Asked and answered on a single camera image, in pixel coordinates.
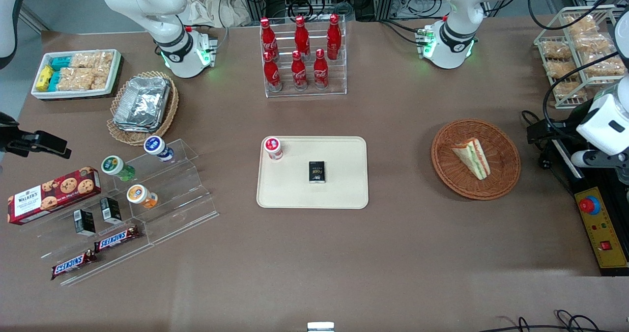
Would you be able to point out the clear acrylic stepped display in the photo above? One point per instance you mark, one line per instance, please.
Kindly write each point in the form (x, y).
(177, 199)

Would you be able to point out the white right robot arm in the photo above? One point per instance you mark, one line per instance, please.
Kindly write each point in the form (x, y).
(162, 22)

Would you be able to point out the clear acrylic bottle rack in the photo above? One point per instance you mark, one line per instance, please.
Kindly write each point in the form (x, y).
(339, 76)

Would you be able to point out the rice cracker snack pack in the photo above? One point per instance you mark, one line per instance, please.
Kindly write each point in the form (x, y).
(103, 63)
(82, 60)
(74, 79)

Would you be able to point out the red Walkers cookie box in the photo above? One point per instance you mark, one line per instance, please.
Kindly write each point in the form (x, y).
(54, 197)

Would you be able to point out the red lidded small jar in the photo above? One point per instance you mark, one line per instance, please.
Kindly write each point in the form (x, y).
(273, 148)

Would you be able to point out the black right wrist device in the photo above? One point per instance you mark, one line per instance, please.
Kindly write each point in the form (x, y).
(46, 143)

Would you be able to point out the brown wicker basket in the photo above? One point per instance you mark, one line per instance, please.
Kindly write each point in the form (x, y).
(501, 175)

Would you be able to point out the light tan wicker basket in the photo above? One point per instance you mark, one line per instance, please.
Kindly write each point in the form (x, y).
(167, 121)

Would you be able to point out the teal snack pack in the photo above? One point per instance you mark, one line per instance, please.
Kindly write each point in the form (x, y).
(60, 62)
(55, 80)

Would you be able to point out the silver foil container stack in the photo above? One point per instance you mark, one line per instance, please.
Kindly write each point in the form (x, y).
(142, 103)

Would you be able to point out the black heating appliance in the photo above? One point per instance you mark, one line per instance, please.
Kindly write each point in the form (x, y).
(565, 125)

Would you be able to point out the Snickers chocolate bar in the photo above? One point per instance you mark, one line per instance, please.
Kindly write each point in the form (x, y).
(117, 238)
(73, 264)

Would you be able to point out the green lidded drink bottle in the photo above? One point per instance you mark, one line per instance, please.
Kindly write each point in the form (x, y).
(114, 166)

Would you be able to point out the blue lidded drink bottle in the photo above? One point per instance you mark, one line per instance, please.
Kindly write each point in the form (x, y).
(156, 147)

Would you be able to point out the red cola bottle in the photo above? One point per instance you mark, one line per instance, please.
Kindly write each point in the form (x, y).
(268, 37)
(272, 74)
(320, 71)
(334, 35)
(301, 35)
(299, 72)

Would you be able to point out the orange lidded drink bottle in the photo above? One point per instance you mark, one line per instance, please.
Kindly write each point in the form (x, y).
(138, 195)

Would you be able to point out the crumpled beige cloth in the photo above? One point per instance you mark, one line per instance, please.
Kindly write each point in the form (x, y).
(211, 5)

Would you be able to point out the yellow snack pack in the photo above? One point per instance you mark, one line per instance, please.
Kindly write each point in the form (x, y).
(44, 78)

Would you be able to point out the beige plastic tray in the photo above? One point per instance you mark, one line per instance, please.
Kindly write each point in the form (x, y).
(295, 194)

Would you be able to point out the clear bag fried snack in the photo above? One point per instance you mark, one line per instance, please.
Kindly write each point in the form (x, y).
(607, 67)
(592, 42)
(556, 49)
(565, 90)
(561, 69)
(582, 25)

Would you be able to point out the white rectangular snack bin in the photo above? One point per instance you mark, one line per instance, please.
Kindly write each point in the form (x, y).
(115, 74)

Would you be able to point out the yellow emergency stop box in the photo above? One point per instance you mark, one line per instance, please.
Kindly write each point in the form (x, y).
(607, 234)

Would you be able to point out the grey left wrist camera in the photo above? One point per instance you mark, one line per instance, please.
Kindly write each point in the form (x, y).
(597, 158)

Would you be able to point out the small black box gold print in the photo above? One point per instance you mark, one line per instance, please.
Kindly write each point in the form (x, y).
(317, 172)

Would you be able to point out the triangular sandwich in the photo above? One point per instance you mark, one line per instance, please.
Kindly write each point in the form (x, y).
(472, 157)

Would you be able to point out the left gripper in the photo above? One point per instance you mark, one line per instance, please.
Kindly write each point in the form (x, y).
(563, 130)

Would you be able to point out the small black box white label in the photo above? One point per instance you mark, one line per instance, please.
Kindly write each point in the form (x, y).
(111, 210)
(84, 222)

